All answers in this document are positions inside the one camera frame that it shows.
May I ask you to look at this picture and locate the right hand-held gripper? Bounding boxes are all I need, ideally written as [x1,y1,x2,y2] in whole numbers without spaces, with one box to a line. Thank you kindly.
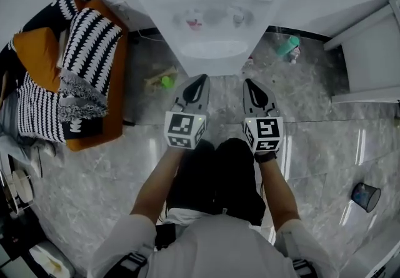
[243,78,284,153]

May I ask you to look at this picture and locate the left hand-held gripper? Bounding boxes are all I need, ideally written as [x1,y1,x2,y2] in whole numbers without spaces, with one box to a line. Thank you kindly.
[164,73,211,150]

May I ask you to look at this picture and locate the person's left forearm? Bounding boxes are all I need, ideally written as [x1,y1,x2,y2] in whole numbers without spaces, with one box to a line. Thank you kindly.
[129,145,184,224]

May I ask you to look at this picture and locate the person's right forearm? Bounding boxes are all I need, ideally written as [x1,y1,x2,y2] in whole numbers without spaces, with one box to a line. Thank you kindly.
[257,159,301,234]

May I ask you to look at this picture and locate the white vanity cabinet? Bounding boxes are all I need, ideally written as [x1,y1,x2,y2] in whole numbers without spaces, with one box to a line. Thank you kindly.
[323,0,400,104]

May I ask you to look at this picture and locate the black wristwatch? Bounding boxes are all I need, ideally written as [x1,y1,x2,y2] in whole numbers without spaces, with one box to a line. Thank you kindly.
[253,151,278,164]

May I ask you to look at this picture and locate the white drip tray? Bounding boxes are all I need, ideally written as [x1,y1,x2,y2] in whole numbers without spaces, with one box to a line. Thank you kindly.
[180,39,251,59]

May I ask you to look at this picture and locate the small clear bottle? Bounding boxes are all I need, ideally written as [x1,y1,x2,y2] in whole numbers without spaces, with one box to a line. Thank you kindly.
[287,47,301,64]

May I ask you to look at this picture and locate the green bottle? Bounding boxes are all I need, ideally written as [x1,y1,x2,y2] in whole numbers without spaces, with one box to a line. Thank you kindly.
[276,35,301,57]

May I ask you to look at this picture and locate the person's black trousers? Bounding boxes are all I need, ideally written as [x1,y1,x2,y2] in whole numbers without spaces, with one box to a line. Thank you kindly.
[165,137,266,227]

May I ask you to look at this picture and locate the orange sofa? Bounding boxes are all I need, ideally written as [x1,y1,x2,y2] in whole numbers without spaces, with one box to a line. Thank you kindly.
[0,0,129,152]

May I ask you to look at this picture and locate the black white-print cushion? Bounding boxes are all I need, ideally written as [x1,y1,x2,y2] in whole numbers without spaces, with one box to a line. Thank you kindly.
[61,116,104,142]

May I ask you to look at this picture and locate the grey fringed throw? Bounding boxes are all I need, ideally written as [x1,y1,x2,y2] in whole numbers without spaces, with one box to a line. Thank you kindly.
[57,70,109,123]

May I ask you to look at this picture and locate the black white striped blanket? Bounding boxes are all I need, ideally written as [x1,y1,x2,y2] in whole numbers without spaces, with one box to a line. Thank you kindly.
[6,0,123,145]

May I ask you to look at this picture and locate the black mesh waste bin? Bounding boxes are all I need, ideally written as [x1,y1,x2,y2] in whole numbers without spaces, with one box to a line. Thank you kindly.
[351,182,381,214]

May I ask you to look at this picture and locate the person's white shirt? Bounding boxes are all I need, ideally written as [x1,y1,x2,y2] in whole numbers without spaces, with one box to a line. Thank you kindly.
[89,207,340,278]

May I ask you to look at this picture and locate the orange cushion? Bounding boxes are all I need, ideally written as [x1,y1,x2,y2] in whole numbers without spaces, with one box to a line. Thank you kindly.
[12,27,63,94]

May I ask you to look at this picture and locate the round white wooden table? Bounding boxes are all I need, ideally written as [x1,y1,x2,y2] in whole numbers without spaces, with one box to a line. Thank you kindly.
[6,169,35,209]

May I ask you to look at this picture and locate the white furniture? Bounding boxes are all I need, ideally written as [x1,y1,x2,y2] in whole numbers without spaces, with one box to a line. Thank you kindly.
[340,223,400,278]

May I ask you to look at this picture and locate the bin with white liner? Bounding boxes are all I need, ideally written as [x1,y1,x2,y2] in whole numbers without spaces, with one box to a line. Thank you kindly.
[27,241,76,278]

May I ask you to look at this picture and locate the black shelf unit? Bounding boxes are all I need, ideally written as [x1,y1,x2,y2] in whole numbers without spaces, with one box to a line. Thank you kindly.
[0,207,41,278]

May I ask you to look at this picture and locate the white wall cable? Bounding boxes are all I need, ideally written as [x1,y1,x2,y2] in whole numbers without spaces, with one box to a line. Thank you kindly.
[137,29,166,42]

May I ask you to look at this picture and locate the white wall socket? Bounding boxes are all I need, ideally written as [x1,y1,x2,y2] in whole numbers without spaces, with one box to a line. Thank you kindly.
[112,1,131,20]

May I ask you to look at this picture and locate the black shoulder strap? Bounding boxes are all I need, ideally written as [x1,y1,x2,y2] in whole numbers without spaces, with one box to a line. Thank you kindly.
[292,257,318,278]
[111,251,148,278]

